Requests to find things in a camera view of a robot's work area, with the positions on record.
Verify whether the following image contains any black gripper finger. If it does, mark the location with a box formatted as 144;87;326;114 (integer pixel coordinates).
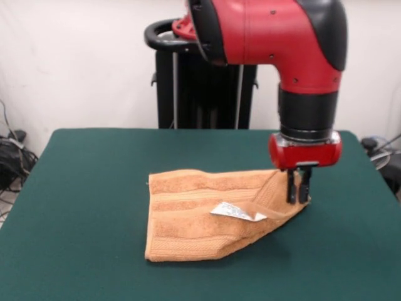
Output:
286;169;297;204
298;167;313;204

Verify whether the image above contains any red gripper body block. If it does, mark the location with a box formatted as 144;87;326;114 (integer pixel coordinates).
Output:
268;131;343;172

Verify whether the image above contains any orange terry towel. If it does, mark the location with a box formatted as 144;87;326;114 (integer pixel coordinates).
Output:
143;168;313;261

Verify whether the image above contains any grey stand base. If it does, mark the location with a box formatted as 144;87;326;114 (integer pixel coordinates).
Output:
370;149;392;170

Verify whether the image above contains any dark green table cloth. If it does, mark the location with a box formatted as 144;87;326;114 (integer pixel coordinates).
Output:
0;127;401;301

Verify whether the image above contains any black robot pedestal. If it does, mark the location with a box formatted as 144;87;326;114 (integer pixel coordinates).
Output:
143;18;261;130

